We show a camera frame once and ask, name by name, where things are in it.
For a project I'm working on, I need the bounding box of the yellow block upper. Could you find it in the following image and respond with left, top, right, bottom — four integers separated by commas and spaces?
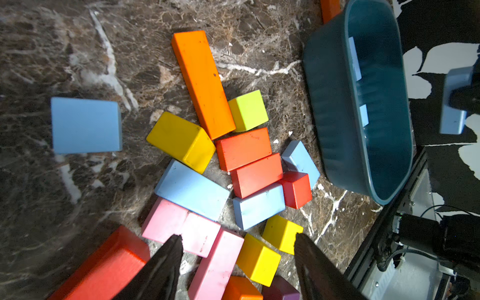
146, 111, 216, 175

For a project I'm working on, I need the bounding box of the pink block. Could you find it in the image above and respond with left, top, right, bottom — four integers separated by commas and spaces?
187, 227, 244, 300
141, 197, 221, 258

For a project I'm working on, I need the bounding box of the yellow cube lower centre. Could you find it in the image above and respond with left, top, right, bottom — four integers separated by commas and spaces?
236, 234, 281, 287

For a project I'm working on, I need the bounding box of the pink block upper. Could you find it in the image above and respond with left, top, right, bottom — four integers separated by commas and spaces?
141, 197, 221, 258

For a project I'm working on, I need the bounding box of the dark teal plastic tray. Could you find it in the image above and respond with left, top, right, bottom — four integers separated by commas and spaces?
303, 1, 413, 205

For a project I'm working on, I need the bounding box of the purple cube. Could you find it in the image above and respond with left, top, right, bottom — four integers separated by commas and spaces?
261, 275, 300, 300

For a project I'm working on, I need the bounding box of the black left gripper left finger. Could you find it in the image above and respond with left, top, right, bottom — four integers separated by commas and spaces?
114, 234, 183, 300

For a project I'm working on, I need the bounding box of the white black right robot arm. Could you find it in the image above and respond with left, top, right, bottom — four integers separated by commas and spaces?
294, 213, 480, 300

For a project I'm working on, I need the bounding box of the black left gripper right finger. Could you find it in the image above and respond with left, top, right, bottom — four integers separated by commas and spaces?
294, 233, 365, 300

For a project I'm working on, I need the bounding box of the red block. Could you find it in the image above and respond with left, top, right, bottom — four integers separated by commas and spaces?
216, 127, 273, 172
231, 153, 283, 199
49, 226, 150, 300

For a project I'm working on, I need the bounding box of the red block left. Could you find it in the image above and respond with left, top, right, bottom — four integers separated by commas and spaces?
49, 226, 150, 300

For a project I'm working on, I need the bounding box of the small red cube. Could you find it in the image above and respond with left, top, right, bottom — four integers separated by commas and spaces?
279, 171, 313, 210

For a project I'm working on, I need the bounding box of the small orange cube right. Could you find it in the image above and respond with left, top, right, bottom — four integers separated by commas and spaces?
320, 0, 342, 25

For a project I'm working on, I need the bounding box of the pink block lower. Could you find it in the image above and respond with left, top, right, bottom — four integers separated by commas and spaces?
187, 227, 244, 300

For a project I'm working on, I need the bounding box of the tall orange block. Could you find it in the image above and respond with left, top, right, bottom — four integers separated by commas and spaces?
171, 31, 236, 140

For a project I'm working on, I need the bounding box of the light blue thin block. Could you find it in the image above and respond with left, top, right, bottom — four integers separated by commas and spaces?
348, 37, 362, 81

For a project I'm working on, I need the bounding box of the lime green cube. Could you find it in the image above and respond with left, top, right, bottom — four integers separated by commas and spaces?
228, 90, 269, 133

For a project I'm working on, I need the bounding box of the yellow cube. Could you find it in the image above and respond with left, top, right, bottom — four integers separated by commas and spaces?
262, 215, 304, 255
236, 234, 281, 287

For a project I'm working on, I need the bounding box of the light blue angled block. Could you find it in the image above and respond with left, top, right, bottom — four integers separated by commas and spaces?
154, 159, 230, 221

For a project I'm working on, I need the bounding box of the orange cube lower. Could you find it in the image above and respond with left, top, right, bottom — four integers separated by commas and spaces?
221, 276, 263, 300

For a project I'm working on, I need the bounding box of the light blue small cube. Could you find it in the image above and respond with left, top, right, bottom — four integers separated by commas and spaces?
359, 104, 370, 127

